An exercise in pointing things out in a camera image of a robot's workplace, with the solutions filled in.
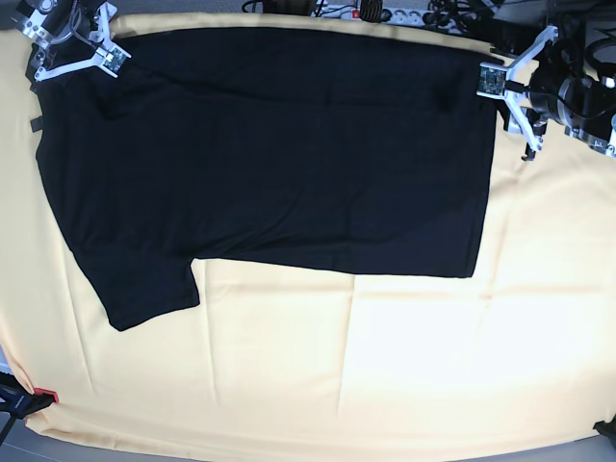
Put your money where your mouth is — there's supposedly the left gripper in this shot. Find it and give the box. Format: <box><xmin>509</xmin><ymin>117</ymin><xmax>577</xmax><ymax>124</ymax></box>
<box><xmin>504</xmin><ymin>26</ymin><xmax>576</xmax><ymax>162</ymax></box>

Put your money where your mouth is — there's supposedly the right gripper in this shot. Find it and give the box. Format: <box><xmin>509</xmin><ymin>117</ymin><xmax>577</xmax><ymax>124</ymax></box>
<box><xmin>34</xmin><ymin>2</ymin><xmax>117</xmax><ymax>82</ymax></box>

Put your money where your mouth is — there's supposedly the black T-shirt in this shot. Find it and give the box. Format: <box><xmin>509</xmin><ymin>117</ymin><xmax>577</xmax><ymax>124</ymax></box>
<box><xmin>36</xmin><ymin>28</ymin><xmax>497</xmax><ymax>331</ymax></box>

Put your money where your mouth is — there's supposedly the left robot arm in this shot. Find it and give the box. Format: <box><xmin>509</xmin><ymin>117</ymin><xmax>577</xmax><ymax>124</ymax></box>
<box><xmin>503</xmin><ymin>1</ymin><xmax>615</xmax><ymax>162</ymax></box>

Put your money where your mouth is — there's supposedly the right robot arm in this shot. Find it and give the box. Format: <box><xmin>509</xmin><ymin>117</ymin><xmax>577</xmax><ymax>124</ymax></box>
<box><xmin>13</xmin><ymin>0</ymin><xmax>131</xmax><ymax>84</ymax></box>

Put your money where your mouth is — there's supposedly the black box on floor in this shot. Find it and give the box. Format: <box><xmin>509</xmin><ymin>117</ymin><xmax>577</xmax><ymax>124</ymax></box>
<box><xmin>470</xmin><ymin>18</ymin><xmax>543</xmax><ymax>57</ymax></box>

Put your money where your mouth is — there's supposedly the white power strip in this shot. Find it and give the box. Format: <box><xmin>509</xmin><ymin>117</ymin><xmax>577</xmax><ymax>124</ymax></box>
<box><xmin>309</xmin><ymin>1</ymin><xmax>468</xmax><ymax>34</ymax></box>

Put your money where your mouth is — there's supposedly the black clamp at right corner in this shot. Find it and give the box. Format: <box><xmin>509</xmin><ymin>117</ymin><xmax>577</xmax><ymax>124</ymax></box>
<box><xmin>593</xmin><ymin>417</ymin><xmax>616</xmax><ymax>441</ymax></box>

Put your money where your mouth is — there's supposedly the red and black table clamp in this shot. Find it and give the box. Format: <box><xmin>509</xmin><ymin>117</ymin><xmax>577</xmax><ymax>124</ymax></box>
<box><xmin>1</xmin><ymin>372</ymin><xmax>58</xmax><ymax>419</ymax></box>

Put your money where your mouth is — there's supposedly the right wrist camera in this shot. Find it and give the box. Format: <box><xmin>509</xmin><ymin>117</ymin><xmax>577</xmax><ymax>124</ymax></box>
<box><xmin>99</xmin><ymin>44</ymin><xmax>132</xmax><ymax>78</ymax></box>

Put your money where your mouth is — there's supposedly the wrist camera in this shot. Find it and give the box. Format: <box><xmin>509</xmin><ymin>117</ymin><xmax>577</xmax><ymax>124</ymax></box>
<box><xmin>99</xmin><ymin>44</ymin><xmax>132</xmax><ymax>78</ymax></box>
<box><xmin>476</xmin><ymin>64</ymin><xmax>507</xmax><ymax>99</ymax></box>

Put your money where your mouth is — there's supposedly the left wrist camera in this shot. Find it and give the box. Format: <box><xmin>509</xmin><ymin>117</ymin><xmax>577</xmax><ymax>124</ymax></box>
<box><xmin>476</xmin><ymin>64</ymin><xmax>507</xmax><ymax>99</ymax></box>

